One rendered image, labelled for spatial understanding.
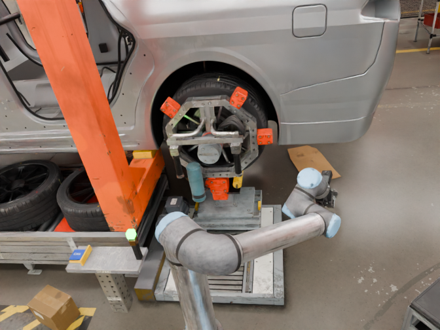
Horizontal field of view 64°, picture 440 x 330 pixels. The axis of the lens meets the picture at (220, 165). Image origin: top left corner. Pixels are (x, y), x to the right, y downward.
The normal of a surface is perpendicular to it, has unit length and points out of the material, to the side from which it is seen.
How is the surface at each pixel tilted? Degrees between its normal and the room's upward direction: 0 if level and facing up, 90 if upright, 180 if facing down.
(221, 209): 0
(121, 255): 0
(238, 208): 0
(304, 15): 90
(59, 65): 90
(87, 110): 90
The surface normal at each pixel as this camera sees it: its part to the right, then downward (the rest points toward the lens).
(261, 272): -0.12, -0.82
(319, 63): -0.12, 0.57
